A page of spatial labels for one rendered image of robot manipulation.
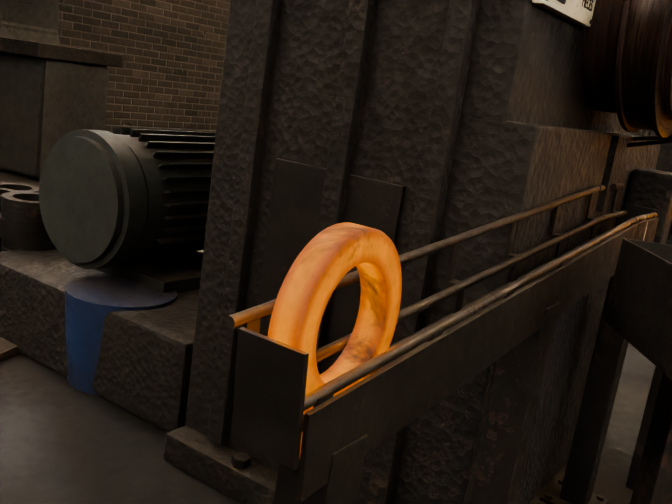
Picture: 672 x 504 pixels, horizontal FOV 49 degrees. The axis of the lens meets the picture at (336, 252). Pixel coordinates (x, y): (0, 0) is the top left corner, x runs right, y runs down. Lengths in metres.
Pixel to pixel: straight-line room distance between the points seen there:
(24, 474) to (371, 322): 1.14
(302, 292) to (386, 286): 0.14
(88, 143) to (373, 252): 1.46
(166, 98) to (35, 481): 7.26
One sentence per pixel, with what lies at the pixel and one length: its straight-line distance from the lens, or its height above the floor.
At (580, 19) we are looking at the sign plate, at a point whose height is 1.06.
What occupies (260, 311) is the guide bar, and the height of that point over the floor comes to 0.68.
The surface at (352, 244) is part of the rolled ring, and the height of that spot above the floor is 0.75.
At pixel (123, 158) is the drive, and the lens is 2.02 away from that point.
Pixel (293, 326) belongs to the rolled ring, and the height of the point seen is 0.69.
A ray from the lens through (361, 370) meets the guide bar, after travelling 0.70.
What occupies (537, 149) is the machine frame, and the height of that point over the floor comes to 0.83.
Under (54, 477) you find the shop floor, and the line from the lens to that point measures 1.75.
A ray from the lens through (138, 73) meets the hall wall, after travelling 8.44.
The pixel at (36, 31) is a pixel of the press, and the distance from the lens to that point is 5.80.
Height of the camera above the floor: 0.89
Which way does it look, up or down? 13 degrees down
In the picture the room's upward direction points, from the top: 8 degrees clockwise
